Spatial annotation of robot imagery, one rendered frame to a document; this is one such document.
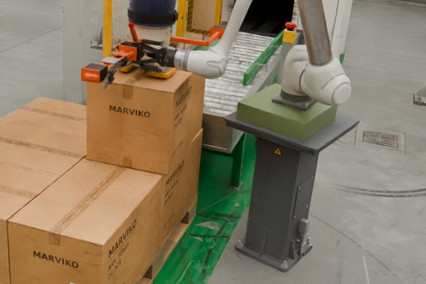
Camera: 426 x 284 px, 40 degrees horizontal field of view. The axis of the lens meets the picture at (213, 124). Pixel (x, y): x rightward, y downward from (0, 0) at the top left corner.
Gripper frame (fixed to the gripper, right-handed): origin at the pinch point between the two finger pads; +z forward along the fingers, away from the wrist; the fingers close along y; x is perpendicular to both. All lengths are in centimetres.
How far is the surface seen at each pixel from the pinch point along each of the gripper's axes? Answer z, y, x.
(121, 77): 6.1, 13.6, 4.4
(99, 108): 12.4, 26.6, -4.1
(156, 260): -19, 98, -7
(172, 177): -19, 61, 10
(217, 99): -17, 53, 103
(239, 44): -2, 53, 239
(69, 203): 8, 54, -42
